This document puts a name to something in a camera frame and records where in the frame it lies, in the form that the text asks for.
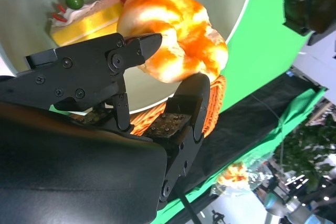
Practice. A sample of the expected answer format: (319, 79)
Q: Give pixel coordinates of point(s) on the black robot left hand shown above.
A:
(299, 3)

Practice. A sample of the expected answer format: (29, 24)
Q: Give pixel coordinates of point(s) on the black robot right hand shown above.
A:
(78, 169)

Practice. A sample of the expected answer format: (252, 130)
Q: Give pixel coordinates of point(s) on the orange bread with torn top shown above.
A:
(178, 30)

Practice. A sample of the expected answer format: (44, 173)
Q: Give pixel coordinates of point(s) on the pale grey bowl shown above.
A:
(26, 11)

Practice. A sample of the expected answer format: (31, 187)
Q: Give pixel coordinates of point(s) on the orange wicker basket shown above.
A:
(216, 98)

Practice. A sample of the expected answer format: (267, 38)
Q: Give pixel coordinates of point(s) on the yellow cake slice with cream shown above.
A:
(86, 24)

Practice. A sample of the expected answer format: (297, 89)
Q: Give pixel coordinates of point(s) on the bagged orange bread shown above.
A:
(233, 175)

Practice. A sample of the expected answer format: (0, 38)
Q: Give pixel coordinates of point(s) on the green tablecloth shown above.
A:
(262, 37)

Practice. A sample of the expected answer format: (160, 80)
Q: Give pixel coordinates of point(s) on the green backdrop sheet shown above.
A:
(299, 108)

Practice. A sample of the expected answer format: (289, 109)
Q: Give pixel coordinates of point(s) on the green leafy plant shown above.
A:
(309, 142)

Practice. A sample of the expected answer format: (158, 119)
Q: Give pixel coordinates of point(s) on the black backdrop curtain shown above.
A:
(236, 134)

